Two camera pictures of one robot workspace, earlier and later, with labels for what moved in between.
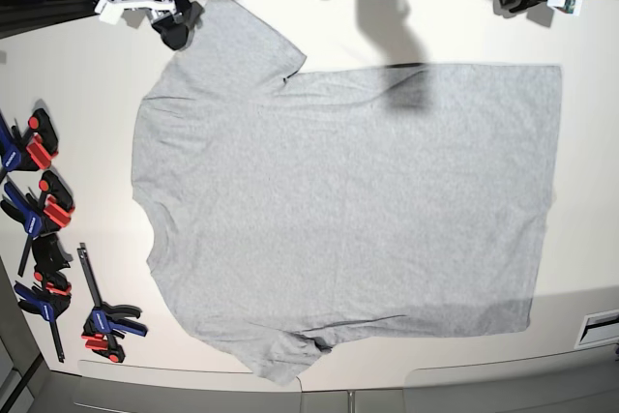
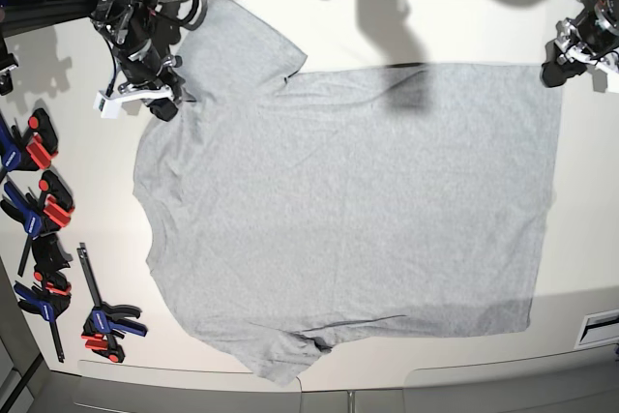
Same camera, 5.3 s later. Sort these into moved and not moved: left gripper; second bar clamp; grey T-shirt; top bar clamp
Moved: left gripper
Not moved: second bar clamp; grey T-shirt; top bar clamp
